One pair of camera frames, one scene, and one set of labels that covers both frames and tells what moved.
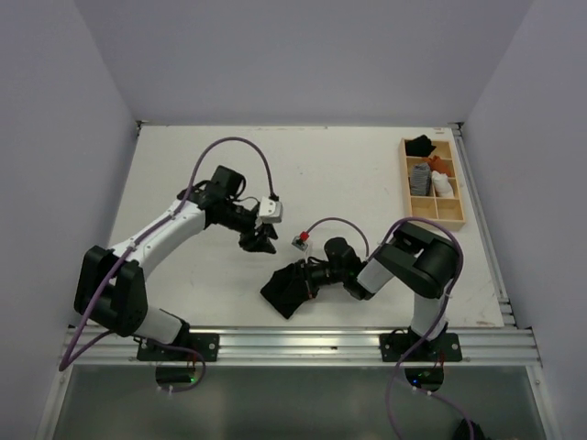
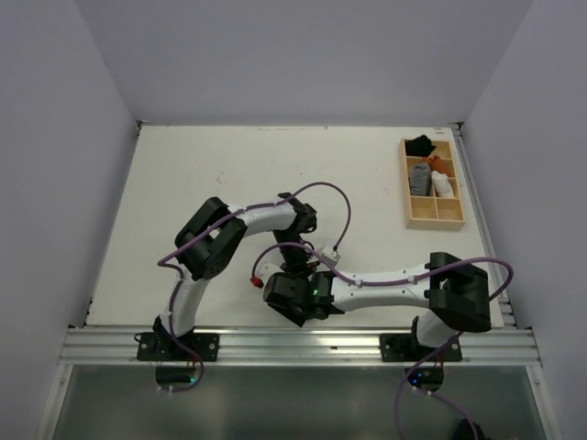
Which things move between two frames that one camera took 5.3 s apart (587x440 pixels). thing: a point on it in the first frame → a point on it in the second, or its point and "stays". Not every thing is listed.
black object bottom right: [463, 432] stays
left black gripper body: [248, 237] → [296, 260]
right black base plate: [446, 348] stays
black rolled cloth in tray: [420, 146] stays
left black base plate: [206, 345] stays
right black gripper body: [312, 276] → [293, 312]
